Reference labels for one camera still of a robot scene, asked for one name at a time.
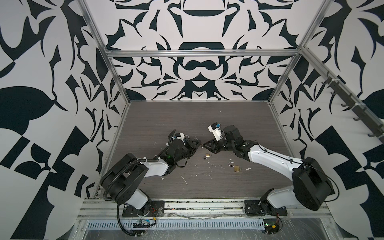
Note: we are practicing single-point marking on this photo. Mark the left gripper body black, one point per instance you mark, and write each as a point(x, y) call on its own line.
point(187, 151)

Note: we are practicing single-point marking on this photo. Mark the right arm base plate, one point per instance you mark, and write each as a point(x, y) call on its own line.
point(254, 208)

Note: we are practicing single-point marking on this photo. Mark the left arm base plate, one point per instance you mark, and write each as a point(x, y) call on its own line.
point(149, 209)

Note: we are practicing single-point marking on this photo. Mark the white slotted cable duct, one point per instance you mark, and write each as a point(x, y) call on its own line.
point(187, 224)

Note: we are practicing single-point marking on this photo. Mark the green circuit board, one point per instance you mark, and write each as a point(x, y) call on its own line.
point(144, 223)
point(271, 227)

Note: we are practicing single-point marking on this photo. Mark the large brass padlock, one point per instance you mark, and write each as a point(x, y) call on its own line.
point(236, 168)

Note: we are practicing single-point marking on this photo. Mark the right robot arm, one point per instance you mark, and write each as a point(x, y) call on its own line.
point(310, 184)

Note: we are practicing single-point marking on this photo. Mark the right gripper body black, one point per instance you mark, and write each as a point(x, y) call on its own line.
point(223, 145)

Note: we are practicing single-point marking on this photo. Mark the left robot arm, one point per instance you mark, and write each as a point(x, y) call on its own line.
point(121, 183)

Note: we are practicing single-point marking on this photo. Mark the right green circuit board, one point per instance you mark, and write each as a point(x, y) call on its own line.
point(271, 227)

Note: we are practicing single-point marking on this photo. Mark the left green circuit board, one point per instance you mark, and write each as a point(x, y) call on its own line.
point(144, 223)

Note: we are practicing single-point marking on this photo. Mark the aluminium mounting rail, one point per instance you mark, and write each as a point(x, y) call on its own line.
point(195, 209)

